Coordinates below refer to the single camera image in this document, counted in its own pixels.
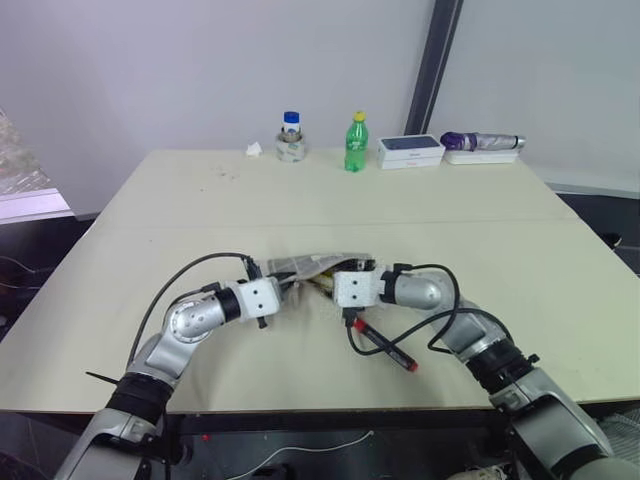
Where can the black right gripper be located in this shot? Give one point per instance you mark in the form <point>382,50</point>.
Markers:
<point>363,265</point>

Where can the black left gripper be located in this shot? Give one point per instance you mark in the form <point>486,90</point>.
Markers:
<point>289,292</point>

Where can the grey grid pouch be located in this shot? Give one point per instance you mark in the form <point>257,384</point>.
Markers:
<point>300,267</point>

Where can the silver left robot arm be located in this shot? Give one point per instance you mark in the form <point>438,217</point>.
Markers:
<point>185,325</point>

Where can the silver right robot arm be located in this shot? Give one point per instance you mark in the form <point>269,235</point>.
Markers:
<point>500,345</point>

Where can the red marker with black barrel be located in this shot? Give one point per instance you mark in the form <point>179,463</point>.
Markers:
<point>387,347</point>

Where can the green plastic soda bottle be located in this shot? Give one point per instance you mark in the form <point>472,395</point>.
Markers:
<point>356,145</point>

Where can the white box with dark top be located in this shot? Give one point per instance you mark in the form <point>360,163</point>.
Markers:
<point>410,150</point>

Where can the clear tape roll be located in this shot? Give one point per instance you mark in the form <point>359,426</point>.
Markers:
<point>291,149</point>

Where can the crumpled white tissue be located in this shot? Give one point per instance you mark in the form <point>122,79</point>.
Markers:
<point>254,149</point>

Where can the jar with blue lid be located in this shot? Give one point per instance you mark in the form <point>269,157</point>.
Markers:
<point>291,125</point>

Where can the flat white box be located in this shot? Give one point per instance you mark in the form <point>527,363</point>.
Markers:
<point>480,157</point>

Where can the folded purple grey umbrella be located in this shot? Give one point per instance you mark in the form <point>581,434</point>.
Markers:
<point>480,141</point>

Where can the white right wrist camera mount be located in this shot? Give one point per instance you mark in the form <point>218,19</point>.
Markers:
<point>356,288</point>

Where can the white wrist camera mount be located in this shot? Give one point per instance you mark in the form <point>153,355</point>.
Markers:
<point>257,297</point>
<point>356,288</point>

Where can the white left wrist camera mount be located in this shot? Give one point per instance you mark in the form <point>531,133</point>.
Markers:
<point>257,297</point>

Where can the dark grey wall pillar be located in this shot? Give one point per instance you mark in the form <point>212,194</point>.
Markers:
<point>432,65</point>

